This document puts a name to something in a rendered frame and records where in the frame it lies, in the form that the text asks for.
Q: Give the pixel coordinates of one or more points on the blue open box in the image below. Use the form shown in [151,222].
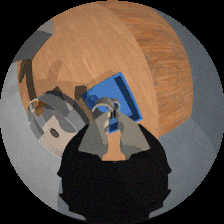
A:
[116,88]

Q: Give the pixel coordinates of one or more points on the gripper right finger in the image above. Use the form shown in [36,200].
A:
[137,139]

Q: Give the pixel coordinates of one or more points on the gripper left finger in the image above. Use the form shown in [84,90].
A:
[91,139]

